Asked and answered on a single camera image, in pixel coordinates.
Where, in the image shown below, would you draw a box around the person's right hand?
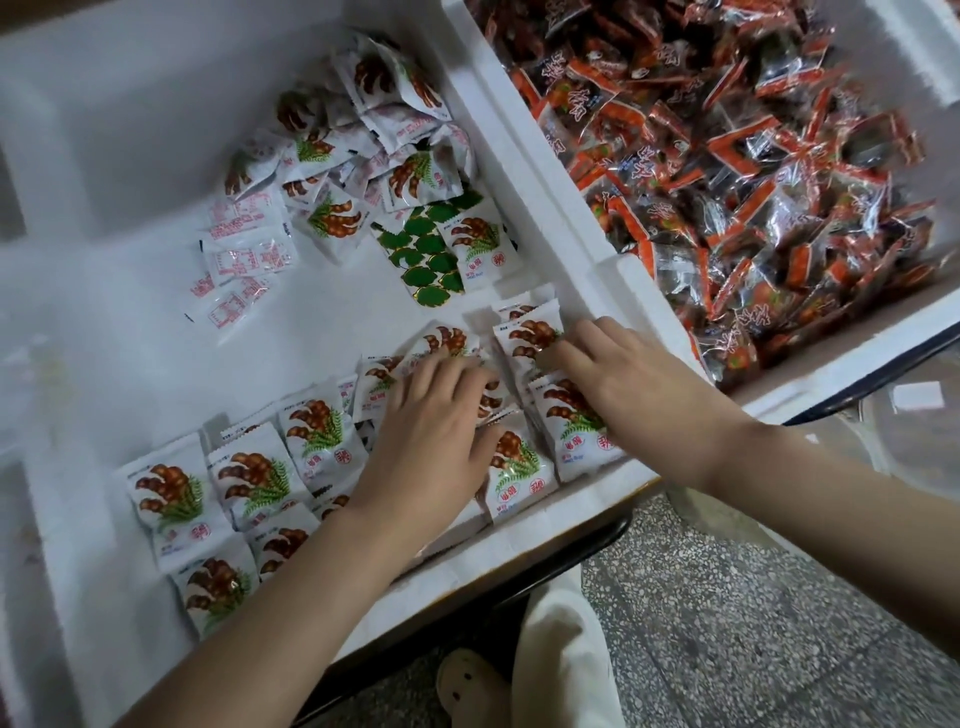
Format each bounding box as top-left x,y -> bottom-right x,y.
540,315 -> 755,497

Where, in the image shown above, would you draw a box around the person's left hand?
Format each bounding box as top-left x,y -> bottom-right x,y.
348,352 -> 506,563

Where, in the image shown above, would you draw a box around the pile of dark red packets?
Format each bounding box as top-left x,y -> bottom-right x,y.
469,0 -> 957,392

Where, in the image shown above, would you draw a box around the pile of white printed packets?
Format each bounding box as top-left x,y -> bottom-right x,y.
117,30 -> 632,642

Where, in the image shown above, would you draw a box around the white foam box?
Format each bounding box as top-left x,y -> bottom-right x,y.
0,0 -> 710,728
435,0 -> 960,432

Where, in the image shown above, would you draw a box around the person's left forearm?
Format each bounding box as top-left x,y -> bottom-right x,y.
117,510 -> 437,728

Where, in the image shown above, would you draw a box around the person's left white shoe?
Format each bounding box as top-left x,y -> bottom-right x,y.
435,648 -> 515,728

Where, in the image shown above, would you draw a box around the person's beige trousers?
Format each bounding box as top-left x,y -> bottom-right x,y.
510,562 -> 632,728

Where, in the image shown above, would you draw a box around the clear round plastic tub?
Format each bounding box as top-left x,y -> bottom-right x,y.
667,348 -> 960,549

